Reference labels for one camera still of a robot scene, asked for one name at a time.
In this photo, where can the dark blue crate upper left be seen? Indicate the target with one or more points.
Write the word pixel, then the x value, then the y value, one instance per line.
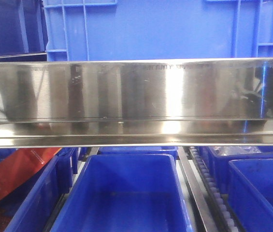
pixel 22 27

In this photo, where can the stainless steel shelf beam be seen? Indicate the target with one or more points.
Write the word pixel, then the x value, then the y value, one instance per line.
pixel 137 102

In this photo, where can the large blue crate upper shelf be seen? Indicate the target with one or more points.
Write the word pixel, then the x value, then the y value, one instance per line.
pixel 92 30

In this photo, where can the blue bin right front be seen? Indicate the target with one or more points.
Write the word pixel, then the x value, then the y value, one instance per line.
pixel 251 193

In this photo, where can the roller track rail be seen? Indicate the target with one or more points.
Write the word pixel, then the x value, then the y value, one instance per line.
pixel 207 206

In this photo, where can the blue bin centre rear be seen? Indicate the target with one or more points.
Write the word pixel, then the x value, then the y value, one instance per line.
pixel 171 150

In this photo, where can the blue bin right rear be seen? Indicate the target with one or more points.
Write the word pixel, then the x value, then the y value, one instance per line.
pixel 216 160

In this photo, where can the blue bin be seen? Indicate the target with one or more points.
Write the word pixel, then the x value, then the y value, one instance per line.
pixel 29 207
pixel 251 193
pixel 216 160
pixel 171 150
pixel 125 193

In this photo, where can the red flat package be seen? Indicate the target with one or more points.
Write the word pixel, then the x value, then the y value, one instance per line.
pixel 21 165

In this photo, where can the blue bin left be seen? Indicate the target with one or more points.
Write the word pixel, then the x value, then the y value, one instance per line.
pixel 29 207

